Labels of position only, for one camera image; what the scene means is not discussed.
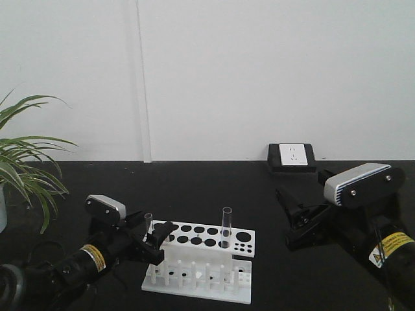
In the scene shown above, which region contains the white socket on black base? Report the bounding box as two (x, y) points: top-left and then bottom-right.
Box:
(267, 143), (316, 173)

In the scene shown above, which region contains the white test tube rack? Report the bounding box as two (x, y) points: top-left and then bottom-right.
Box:
(141, 222), (255, 305)

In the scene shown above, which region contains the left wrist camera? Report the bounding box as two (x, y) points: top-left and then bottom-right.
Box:
(85, 194), (126, 225)

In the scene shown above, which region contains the wide glass test tube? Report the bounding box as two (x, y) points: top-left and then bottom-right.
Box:
(220, 207), (233, 249)

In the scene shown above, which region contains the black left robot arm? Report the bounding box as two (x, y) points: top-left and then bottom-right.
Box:
(1, 211), (174, 310)

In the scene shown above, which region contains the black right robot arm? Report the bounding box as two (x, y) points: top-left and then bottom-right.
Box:
(276, 163), (414, 310)

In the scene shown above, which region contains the narrow glass test tube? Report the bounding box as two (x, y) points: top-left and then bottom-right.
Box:
(144, 213), (154, 240)

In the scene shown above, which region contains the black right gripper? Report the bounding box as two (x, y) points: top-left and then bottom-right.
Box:
(276, 169), (363, 251)

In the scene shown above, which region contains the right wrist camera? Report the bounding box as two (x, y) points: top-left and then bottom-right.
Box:
(323, 163), (405, 209)

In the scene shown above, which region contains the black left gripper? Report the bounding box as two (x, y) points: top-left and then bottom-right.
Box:
(88, 211), (174, 266)

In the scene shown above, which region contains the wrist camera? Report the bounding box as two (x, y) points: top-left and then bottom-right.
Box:
(85, 194), (126, 225)
(323, 163), (405, 209)

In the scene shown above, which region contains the green spider plant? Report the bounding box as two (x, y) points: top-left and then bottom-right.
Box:
(0, 89), (78, 235)

